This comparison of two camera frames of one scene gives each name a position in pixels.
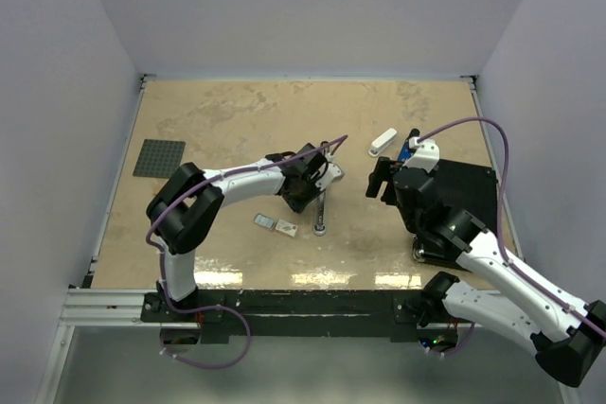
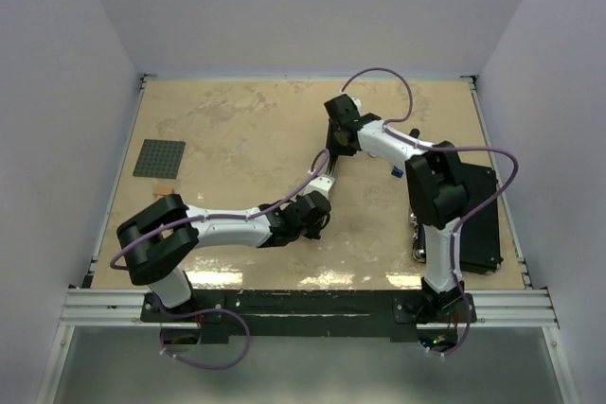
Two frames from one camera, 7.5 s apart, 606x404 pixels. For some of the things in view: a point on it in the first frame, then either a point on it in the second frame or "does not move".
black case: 470,186 does not move
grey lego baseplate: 159,158 does not move
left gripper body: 303,195 to 309,231
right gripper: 382,173 to 331,129
